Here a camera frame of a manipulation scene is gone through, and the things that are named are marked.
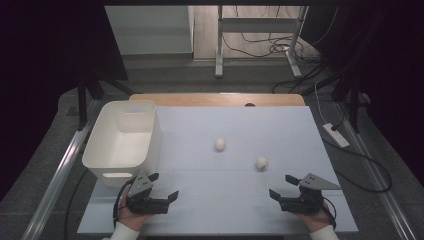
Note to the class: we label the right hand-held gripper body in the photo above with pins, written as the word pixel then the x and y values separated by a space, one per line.
pixel 301 204

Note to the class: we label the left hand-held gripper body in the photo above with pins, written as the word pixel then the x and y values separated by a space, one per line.
pixel 146 205

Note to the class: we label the white ball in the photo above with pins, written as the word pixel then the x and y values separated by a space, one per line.
pixel 261 163
pixel 220 144

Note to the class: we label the white plastic bin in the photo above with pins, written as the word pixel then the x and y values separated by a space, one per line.
pixel 116 143

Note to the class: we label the person's left hand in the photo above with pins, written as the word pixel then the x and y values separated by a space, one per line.
pixel 131 218

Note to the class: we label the person's right hand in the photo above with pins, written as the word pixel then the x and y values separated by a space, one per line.
pixel 316 220

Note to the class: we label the white board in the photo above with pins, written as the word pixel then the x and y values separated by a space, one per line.
pixel 226 196

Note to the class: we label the white power strip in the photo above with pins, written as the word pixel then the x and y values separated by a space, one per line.
pixel 336 135

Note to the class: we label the black stand legs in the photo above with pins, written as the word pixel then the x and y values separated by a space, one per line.
pixel 354 106
pixel 82 106

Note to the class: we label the white cabinet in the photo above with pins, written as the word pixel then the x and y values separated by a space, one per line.
pixel 150 30

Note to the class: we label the dark curtain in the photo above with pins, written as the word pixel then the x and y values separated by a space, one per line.
pixel 40 66
pixel 393 66

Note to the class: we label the metal floor rail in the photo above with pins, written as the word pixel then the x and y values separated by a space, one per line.
pixel 56 180
pixel 383 193

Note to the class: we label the white metal stand frame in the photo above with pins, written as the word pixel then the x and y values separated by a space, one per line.
pixel 219 50

